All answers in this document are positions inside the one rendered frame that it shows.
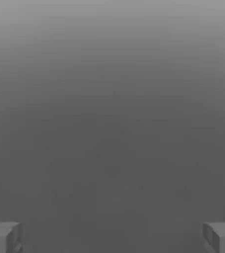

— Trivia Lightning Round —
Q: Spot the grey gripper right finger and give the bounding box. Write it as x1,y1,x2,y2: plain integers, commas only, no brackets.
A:
202,221,225,253

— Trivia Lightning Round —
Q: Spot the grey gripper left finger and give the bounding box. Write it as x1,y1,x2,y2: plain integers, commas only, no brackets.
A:
0,221,24,253

